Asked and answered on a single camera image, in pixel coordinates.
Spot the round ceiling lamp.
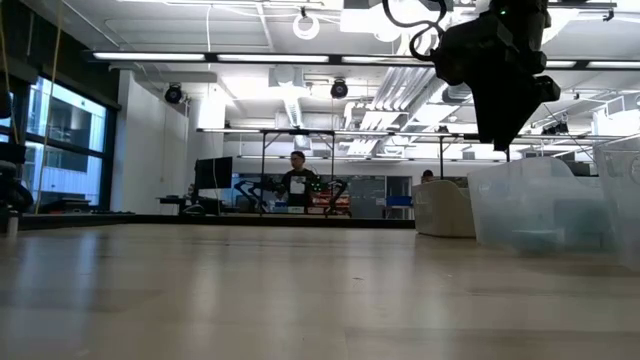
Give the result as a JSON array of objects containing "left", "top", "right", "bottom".
[{"left": 292, "top": 5, "right": 321, "bottom": 41}]

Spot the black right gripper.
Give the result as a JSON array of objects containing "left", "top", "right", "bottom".
[{"left": 430, "top": 9, "right": 562, "bottom": 152}]

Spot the black computer monitor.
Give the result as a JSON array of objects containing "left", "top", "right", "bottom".
[{"left": 193, "top": 156, "right": 234, "bottom": 190}]

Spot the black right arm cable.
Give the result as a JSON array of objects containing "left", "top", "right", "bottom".
[{"left": 382, "top": 0, "right": 450, "bottom": 63}]

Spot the long linear ceiling light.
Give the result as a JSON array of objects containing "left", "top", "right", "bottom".
[{"left": 84, "top": 49, "right": 640, "bottom": 71}]

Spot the background dark desk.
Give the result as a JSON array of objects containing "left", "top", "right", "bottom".
[{"left": 157, "top": 195, "right": 224, "bottom": 216}]

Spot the black metal station frame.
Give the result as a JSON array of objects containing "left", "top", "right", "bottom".
[
  {"left": 437, "top": 132, "right": 512, "bottom": 181},
  {"left": 258, "top": 128, "right": 337, "bottom": 217}
]

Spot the background black robot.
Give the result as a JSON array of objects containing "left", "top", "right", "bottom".
[
  {"left": 310, "top": 177, "right": 354, "bottom": 218},
  {"left": 233, "top": 178, "right": 281, "bottom": 215}
]

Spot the large glass window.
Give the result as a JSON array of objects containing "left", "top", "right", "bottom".
[{"left": 0, "top": 74, "right": 119, "bottom": 214}]

